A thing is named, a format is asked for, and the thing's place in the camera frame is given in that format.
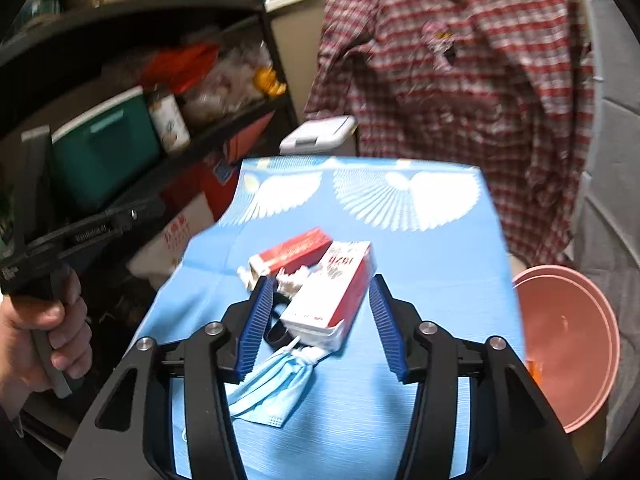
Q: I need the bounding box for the labelled glass jar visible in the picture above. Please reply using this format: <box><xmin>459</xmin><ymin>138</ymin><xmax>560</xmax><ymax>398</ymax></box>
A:
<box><xmin>147</xmin><ymin>87</ymin><xmax>192</xmax><ymax>153</ymax></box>

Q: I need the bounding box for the red plaid shirt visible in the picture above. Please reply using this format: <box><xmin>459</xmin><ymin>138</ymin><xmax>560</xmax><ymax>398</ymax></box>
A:
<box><xmin>305</xmin><ymin>0</ymin><xmax>598</xmax><ymax>266</ymax></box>

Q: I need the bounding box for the white printed sack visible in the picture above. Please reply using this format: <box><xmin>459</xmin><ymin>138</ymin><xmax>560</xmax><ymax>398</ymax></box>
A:
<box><xmin>127</xmin><ymin>205</ymin><xmax>216</xmax><ymax>281</ymax></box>

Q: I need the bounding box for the red cardboard box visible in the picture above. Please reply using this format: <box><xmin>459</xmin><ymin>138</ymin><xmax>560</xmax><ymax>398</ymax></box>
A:
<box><xmin>165</xmin><ymin>110</ymin><xmax>281</xmax><ymax>221</ymax></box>

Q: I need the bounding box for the small red white box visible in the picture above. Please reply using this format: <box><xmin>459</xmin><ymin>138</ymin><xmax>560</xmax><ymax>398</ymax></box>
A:
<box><xmin>248</xmin><ymin>227</ymin><xmax>333</xmax><ymax>291</ymax></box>

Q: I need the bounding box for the person's left hand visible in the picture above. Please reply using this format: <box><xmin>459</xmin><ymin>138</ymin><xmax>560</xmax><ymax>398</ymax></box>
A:
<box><xmin>0</xmin><ymin>267</ymin><xmax>93</xmax><ymax>401</ymax></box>

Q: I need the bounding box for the black shelf rack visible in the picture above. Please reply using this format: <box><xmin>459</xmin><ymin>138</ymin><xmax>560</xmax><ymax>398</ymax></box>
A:
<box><xmin>0</xmin><ymin>0</ymin><xmax>301</xmax><ymax>411</ymax></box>

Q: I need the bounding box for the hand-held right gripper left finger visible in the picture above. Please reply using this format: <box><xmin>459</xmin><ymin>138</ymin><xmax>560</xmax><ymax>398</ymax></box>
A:
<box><xmin>57</xmin><ymin>275</ymin><xmax>276</xmax><ymax>480</ymax></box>

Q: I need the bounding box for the green cooler box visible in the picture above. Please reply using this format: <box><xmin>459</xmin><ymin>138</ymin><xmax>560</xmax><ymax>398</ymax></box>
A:
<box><xmin>50</xmin><ymin>86</ymin><xmax>162</xmax><ymax>211</ymax></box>

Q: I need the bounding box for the large red white carton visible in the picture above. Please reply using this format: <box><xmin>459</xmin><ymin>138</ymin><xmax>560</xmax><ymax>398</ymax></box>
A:
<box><xmin>279</xmin><ymin>240</ymin><xmax>377</xmax><ymax>351</ymax></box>

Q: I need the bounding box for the clear plastic bags bundle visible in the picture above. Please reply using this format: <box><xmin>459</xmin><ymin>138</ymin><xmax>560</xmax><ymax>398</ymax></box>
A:
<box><xmin>185</xmin><ymin>45</ymin><xmax>273</xmax><ymax>126</ymax></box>

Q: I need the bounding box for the white tissue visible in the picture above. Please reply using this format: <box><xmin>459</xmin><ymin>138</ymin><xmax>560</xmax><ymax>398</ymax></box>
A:
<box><xmin>275</xmin><ymin>265</ymin><xmax>321</xmax><ymax>298</ymax></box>

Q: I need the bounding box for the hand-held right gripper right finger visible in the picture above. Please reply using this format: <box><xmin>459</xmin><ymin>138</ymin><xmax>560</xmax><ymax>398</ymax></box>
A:
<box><xmin>367</xmin><ymin>274</ymin><xmax>586</xmax><ymax>480</ymax></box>

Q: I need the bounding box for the orange plastic bag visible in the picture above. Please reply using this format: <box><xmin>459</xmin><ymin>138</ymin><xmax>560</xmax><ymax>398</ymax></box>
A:
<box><xmin>140</xmin><ymin>42</ymin><xmax>221</xmax><ymax>93</ymax></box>

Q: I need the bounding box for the white lidded bin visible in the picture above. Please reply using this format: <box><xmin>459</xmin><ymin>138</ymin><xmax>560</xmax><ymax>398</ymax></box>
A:
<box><xmin>279</xmin><ymin>115</ymin><xmax>357</xmax><ymax>156</ymax></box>

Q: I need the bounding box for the blue printed table cloth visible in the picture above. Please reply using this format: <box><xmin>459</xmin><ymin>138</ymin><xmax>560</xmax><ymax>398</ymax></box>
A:
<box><xmin>135</xmin><ymin>155</ymin><xmax>526</xmax><ymax>480</ymax></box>

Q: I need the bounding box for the pink plastic bucket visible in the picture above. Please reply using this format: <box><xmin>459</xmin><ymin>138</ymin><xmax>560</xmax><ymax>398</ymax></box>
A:
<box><xmin>512</xmin><ymin>264</ymin><xmax>622</xmax><ymax>433</ymax></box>

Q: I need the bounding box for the grey sofa cover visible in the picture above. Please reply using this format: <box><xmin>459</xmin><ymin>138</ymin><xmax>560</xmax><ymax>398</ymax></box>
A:
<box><xmin>570</xmin><ymin>0</ymin><xmax>640</xmax><ymax>461</ymax></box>

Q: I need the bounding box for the blue face mask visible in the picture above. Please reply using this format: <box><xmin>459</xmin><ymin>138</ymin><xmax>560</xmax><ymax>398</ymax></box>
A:
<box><xmin>227</xmin><ymin>337</ymin><xmax>333</xmax><ymax>428</ymax></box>

